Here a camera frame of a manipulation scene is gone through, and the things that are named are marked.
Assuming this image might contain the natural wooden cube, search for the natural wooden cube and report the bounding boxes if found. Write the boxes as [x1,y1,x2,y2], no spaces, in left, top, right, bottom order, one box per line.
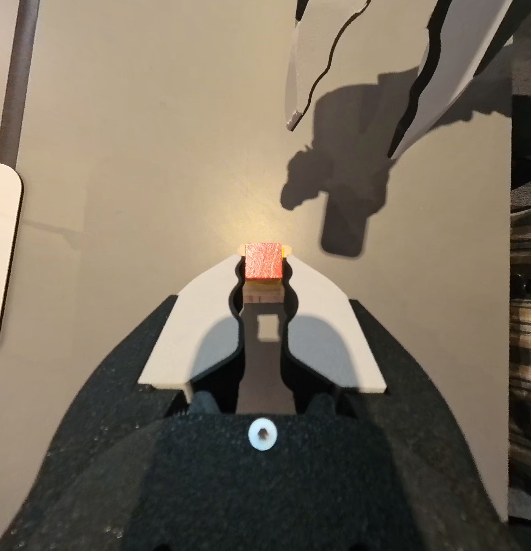
[242,284,287,304]

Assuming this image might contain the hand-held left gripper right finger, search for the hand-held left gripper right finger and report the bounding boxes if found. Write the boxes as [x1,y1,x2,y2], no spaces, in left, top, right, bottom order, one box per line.
[282,253,387,394]

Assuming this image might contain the white placemat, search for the white placemat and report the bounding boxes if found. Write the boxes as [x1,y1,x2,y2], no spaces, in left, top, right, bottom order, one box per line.
[0,162,24,356]

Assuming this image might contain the plaid cloth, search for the plaid cloth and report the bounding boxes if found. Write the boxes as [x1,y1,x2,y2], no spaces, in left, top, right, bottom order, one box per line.
[508,222,531,489]

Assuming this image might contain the yellow wooden cube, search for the yellow wooden cube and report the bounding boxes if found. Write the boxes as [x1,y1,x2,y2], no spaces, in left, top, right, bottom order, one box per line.
[238,245,293,287]

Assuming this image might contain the red wooden cube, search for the red wooden cube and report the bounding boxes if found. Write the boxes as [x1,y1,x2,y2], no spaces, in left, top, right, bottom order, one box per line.
[244,243,284,280]

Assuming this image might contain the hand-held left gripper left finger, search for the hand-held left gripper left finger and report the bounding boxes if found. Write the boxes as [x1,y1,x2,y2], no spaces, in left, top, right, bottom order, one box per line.
[137,253,243,399]

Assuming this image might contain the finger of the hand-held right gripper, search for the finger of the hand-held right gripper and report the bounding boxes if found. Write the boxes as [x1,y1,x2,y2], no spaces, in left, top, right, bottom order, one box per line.
[386,0,516,160]
[285,0,374,132]

